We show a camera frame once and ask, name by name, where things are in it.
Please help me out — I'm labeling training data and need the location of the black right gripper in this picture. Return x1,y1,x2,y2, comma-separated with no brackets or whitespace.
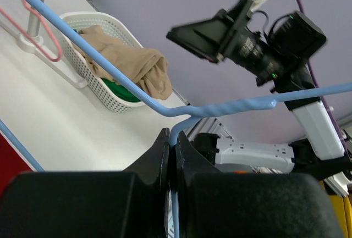
166,8,278,84

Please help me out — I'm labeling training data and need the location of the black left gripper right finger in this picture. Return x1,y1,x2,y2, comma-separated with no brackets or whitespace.
175,133,344,237

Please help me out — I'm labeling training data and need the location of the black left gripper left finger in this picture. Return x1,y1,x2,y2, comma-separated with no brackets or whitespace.
1,128,170,237

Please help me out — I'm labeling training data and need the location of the beige t shirt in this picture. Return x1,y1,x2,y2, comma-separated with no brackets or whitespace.
78,25,173,100

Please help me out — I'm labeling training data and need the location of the blue wire hanger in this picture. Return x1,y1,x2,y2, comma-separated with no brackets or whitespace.
0,0,352,238

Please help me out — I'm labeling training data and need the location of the green t shirt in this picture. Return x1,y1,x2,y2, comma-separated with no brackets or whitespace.
73,29,141,103

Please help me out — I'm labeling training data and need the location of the red t shirt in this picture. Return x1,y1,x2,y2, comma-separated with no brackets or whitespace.
0,135,32,194

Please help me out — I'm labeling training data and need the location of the pink wire hanger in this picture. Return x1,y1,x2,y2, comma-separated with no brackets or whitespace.
0,0,62,63

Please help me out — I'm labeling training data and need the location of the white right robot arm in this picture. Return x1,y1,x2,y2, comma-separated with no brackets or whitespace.
167,11,351,180

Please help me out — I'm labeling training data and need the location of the white perforated plastic basket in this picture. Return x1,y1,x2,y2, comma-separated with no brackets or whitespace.
58,12,146,113

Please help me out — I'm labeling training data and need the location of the metal clothes rack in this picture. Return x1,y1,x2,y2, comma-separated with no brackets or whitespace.
1,0,87,89

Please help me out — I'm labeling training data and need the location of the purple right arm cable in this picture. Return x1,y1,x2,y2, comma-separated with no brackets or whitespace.
265,0,350,151

